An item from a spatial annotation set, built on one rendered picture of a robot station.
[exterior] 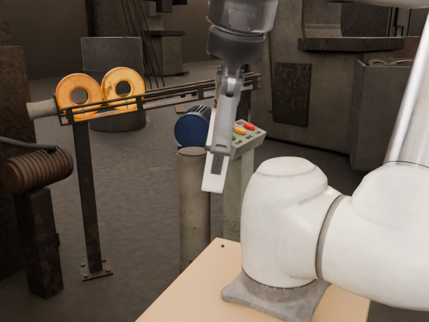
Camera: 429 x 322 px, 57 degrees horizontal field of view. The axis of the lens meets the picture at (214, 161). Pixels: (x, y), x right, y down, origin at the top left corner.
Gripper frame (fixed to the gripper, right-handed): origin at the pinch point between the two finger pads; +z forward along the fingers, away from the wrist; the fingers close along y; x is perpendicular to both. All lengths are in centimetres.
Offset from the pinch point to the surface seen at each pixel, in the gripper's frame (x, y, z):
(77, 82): -47, -76, 20
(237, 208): 14, -57, 49
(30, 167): -55, -55, 43
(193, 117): -10, -223, 90
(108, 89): -38, -80, 22
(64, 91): -51, -74, 23
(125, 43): -84, -314, 66
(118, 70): -35, -83, 16
